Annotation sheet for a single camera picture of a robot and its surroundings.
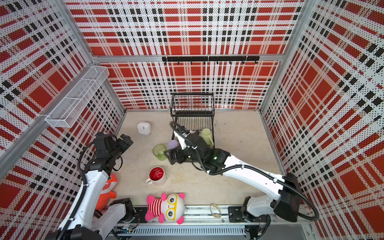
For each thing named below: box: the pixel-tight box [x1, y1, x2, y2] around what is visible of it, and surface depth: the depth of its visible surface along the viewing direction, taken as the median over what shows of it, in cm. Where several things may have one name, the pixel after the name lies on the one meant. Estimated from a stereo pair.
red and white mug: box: [145, 166, 167, 186], surface depth 84 cm
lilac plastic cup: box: [168, 140, 180, 151], surface depth 87 cm
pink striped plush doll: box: [145, 192, 185, 225], surface depth 72 cm
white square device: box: [137, 121, 152, 136], surface depth 106 cm
